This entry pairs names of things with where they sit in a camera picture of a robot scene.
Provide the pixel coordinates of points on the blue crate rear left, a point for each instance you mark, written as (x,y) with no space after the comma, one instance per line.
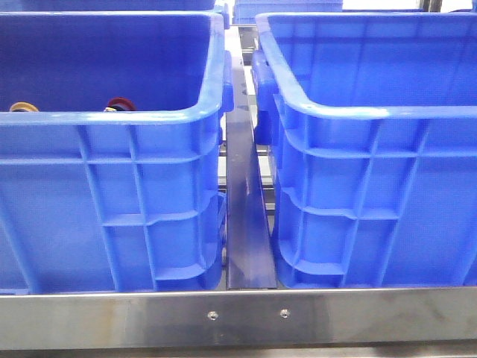
(219,7)

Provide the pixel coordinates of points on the blue plastic crate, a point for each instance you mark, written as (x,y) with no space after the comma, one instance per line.
(126,201)
(373,142)

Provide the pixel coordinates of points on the blue plastic crate right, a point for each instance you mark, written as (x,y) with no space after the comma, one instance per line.
(373,142)

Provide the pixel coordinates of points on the red mushroom push button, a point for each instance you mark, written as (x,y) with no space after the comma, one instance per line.
(120,104)

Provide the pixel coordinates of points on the blue plastic crate left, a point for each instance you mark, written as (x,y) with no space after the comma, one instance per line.
(126,201)

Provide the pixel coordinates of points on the steel front rail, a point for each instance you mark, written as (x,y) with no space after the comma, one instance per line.
(234,318)

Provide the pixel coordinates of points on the yellow mushroom push button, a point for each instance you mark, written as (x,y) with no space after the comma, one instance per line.
(22,106)

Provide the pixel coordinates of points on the blue crate rear right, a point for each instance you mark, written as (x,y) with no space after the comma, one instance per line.
(244,12)

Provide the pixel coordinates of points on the steel centre divider bar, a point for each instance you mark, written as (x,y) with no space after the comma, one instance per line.
(250,261)

